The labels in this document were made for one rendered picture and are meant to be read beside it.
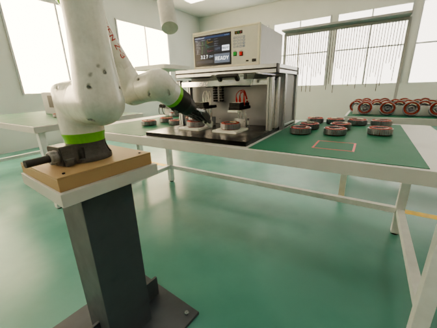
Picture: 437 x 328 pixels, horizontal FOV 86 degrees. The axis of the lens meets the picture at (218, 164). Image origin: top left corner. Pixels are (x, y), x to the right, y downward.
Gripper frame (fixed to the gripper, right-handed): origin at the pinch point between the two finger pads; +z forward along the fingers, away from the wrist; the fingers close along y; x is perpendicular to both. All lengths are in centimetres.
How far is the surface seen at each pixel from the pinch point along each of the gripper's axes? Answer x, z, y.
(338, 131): 13, 38, 53
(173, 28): 114, 55, -107
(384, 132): 17, 46, 73
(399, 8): 480, 488, 94
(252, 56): 44.3, 14.8, 7.1
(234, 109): 16.4, 20.9, 0.2
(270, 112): 16.7, 25.5, 19.7
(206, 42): 53, 10, -23
